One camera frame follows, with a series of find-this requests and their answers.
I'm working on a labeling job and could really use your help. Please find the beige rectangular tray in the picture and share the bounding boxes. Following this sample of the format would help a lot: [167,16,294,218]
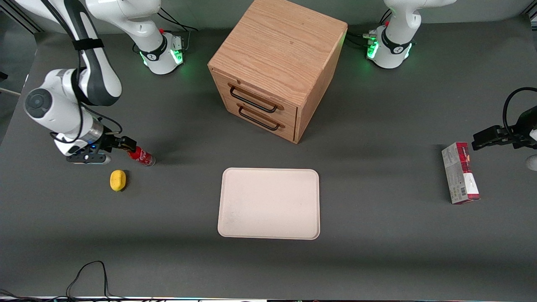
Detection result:
[217,168,321,240]

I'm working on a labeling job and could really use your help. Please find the black looped table cable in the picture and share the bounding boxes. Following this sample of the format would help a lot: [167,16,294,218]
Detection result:
[65,260,126,302]

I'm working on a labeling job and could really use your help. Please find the black base cables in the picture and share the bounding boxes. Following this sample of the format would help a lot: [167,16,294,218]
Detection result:
[346,8,393,47]
[157,6,198,51]

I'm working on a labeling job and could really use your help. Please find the wooden drawer front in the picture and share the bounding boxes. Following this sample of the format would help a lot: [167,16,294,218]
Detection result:
[224,99,297,142]
[212,70,298,123]

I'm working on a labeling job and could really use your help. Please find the wooden drawer cabinet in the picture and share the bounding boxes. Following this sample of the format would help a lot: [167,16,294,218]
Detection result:
[207,0,348,144]

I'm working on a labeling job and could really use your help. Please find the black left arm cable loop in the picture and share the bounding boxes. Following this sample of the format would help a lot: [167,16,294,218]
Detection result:
[503,87,537,135]

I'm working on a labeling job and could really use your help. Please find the red and grey carton box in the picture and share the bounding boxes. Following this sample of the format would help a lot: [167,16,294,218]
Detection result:
[441,142,480,205]

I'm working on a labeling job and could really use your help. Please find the small red coke bottle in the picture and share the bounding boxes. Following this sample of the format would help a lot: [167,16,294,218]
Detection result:
[128,146,156,168]

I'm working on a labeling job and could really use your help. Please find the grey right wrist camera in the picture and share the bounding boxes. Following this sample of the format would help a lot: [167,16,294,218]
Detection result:
[66,153,112,165]

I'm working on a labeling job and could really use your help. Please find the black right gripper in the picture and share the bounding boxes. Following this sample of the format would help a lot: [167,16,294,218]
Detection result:
[99,133,138,154]

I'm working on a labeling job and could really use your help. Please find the black left base cables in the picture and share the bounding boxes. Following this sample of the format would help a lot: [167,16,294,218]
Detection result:
[346,8,393,47]

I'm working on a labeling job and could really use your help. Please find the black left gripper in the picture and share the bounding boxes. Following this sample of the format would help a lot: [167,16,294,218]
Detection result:
[472,106,537,151]

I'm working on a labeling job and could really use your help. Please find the black metal drawer handle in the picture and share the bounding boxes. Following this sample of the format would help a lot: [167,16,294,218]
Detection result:
[229,84,284,114]
[238,105,285,131]

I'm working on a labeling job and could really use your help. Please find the yellow lemon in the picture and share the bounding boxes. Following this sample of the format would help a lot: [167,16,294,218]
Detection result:
[110,169,127,192]

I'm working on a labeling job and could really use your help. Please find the black right base cables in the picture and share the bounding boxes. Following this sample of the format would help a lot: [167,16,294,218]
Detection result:
[157,6,198,51]

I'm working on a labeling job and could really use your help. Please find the aluminium frame rail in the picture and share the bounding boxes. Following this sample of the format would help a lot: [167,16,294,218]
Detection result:
[0,0,43,34]

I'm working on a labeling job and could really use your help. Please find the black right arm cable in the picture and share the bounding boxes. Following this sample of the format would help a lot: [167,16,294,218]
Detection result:
[41,0,123,146]

